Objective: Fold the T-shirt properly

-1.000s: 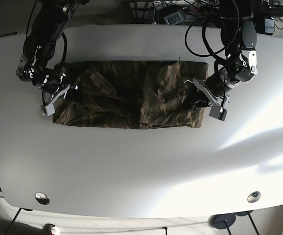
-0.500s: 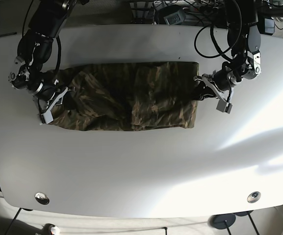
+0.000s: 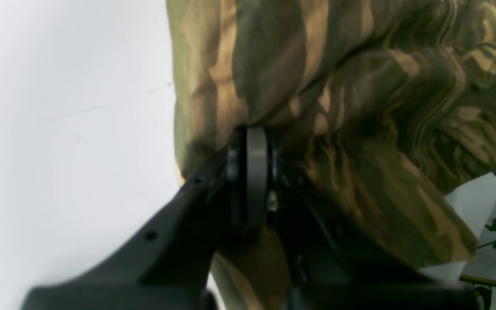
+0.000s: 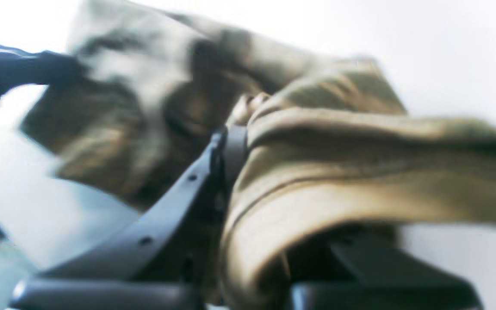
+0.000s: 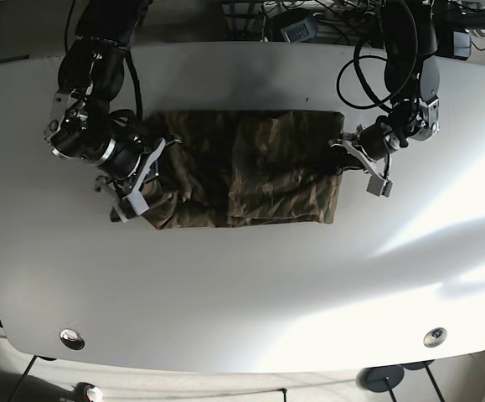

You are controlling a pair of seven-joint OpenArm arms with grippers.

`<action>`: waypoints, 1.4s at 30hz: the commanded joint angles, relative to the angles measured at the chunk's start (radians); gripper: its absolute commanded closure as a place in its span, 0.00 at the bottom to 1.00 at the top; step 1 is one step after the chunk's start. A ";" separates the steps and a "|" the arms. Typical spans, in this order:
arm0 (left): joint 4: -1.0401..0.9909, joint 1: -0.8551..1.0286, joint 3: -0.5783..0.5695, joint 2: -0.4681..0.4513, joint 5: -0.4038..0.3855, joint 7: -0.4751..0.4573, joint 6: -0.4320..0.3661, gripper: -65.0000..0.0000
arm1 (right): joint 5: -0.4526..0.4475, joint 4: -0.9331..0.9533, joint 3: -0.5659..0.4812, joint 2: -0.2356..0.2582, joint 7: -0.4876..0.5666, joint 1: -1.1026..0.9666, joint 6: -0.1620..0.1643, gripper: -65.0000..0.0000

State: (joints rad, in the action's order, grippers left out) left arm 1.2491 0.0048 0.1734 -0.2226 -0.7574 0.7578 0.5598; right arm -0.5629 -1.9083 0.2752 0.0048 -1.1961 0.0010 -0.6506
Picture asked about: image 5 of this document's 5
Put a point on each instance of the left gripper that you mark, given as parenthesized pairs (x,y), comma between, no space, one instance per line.
(376,142)

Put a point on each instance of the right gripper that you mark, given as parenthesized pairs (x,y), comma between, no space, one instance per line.
(125,168)

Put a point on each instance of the camouflage T-shirt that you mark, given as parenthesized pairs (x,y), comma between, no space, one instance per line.
(244,168)

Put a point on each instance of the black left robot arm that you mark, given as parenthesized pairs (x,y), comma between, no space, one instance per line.
(411,109)

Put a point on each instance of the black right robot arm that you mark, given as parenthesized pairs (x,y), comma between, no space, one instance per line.
(97,112)

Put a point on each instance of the right black floor stand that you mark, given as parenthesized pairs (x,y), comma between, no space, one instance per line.
(425,366)

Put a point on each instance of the black floor stand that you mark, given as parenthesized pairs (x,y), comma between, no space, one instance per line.
(382,379)
(425,366)

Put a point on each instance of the left black floor stand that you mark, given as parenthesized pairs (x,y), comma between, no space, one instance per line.
(382,379)

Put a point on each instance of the white orange shoe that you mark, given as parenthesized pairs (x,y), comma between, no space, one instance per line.
(86,392)

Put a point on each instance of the table cable grommet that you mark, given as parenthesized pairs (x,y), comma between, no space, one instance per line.
(435,337)
(71,339)

